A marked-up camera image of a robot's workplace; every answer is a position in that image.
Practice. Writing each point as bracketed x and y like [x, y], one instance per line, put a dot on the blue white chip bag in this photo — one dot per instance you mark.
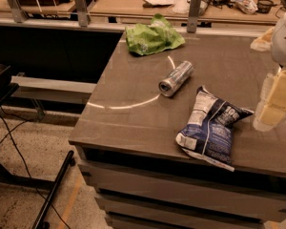
[208, 134]

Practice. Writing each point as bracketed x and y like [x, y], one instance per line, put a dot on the white snack packet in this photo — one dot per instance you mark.
[247, 6]

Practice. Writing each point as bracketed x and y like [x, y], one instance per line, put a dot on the metal bracket right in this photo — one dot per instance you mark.
[193, 15]

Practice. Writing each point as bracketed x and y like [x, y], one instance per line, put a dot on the green rice chip bag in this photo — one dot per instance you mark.
[157, 37]

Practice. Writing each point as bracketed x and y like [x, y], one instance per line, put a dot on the black stand frame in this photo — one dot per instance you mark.
[46, 189]

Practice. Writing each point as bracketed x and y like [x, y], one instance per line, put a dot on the metal bracket middle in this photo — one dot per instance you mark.
[82, 13]

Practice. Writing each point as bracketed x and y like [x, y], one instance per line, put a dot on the silver blue redbull can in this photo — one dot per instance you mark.
[175, 79]

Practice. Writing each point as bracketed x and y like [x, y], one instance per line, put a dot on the metal bracket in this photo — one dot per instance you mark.
[82, 13]
[17, 14]
[193, 15]

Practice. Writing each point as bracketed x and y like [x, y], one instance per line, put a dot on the grey drawer cabinet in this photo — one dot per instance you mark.
[143, 180]

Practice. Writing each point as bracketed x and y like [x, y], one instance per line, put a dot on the metal rail shelf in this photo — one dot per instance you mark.
[53, 90]

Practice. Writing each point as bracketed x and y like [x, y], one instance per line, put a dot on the metal bracket left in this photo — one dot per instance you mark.
[17, 14]

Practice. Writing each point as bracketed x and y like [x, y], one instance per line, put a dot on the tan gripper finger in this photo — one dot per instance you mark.
[263, 42]
[271, 108]

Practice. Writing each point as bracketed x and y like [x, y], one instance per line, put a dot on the black round cup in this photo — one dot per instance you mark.
[264, 6]

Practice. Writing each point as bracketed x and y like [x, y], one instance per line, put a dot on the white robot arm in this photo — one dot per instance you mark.
[278, 46]

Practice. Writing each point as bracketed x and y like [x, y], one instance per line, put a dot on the white paper sheets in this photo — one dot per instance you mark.
[177, 6]

